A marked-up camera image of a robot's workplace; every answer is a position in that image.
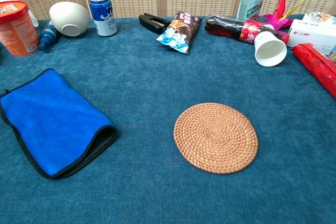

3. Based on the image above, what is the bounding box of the red biscuit packet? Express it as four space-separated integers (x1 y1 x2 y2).
292 42 336 100

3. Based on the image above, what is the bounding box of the orange instant noodle tub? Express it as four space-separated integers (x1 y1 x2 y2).
0 0 40 57

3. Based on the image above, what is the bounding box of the white paper cup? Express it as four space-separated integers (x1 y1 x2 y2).
254 30 288 67

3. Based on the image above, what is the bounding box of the pink red feather shuttlecock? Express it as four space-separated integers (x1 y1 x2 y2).
262 0 310 32

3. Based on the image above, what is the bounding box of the white snack packet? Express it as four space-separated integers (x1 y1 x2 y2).
301 11 336 25

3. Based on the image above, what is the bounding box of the blue spray bottle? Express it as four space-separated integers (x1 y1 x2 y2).
38 20 60 52

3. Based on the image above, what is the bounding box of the cola bottle with red label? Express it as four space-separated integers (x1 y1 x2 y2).
204 15 291 45

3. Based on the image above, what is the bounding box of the grey blue cleaning cloth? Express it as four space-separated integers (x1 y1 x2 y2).
0 68 118 180

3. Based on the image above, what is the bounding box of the white ceramic bowl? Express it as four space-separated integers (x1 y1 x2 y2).
49 1 92 37

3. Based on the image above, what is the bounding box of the blue and white drink can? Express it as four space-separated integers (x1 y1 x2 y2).
89 0 118 37

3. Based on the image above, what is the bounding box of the black stapler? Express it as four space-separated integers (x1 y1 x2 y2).
138 13 171 35

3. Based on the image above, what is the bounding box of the blue table cloth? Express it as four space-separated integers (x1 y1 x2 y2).
0 14 336 224

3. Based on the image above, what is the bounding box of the round woven rattan coaster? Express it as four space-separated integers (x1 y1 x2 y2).
173 102 259 175

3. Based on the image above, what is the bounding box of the dark chocolate snack bag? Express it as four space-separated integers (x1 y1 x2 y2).
155 11 203 56

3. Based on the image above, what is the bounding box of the green and white lidded cup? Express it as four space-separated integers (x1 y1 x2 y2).
236 0 266 22

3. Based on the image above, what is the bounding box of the white carton box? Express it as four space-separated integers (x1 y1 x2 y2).
286 19 336 56

